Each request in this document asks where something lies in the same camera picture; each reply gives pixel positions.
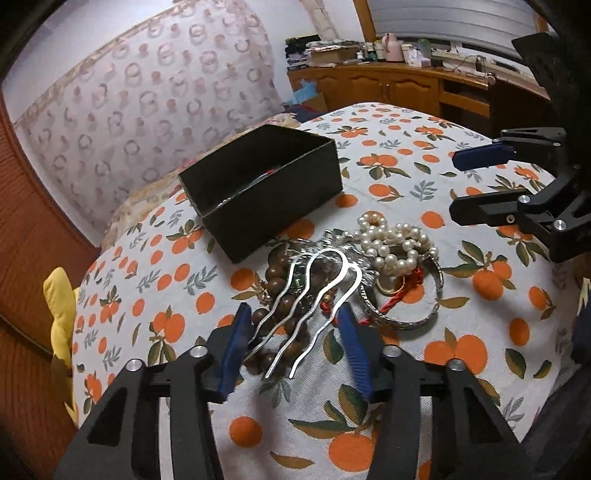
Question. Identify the cardboard box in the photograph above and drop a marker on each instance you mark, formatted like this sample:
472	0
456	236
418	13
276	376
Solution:
332	56

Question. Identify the green-cap bottle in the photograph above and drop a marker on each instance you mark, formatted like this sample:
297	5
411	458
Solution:
424	45

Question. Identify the wooden cabinet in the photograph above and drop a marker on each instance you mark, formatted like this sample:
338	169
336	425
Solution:
369	87

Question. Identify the orange-print tablecloth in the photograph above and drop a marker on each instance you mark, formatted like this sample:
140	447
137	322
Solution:
461	286

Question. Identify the stack of dark clothes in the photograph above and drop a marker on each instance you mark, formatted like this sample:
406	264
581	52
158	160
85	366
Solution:
295	53

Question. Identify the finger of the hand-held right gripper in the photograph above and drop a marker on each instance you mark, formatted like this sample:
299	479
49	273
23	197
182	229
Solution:
489	210
480	156

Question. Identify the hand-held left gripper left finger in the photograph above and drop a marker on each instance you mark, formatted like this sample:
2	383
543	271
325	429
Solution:
233	355

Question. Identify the pink thermos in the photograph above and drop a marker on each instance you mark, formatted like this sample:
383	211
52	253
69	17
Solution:
391	48

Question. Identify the silver hair comb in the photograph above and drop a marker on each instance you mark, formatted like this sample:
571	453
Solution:
364	279

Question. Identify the beige tied curtain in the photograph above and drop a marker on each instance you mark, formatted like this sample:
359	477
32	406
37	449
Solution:
321	18

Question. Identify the black jewelry box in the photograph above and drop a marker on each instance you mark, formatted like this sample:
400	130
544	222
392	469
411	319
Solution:
277	217

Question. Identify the brown floor carton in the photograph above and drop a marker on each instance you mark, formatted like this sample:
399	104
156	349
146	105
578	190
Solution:
316	104

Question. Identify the patterned cloth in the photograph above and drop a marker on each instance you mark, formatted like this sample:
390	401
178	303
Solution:
332	45

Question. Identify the grey window blind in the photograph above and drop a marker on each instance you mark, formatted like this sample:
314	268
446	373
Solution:
438	18

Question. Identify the yellow plush toy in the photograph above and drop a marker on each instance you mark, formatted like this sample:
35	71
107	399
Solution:
60	295

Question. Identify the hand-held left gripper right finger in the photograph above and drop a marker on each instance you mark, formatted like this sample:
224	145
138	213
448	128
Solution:
358	357

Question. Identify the circle-pattern sheer curtain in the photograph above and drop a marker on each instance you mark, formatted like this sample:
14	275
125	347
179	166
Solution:
138	115

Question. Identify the silver bangle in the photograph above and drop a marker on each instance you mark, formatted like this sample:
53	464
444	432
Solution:
406	323

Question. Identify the blue bag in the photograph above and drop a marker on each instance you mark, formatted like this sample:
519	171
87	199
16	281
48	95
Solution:
307	90

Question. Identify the wooden slatted wardrobe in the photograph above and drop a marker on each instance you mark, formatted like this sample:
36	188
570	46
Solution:
27	240

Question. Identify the wooden window frame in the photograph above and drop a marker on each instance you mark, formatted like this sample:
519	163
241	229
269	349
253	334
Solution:
362	18

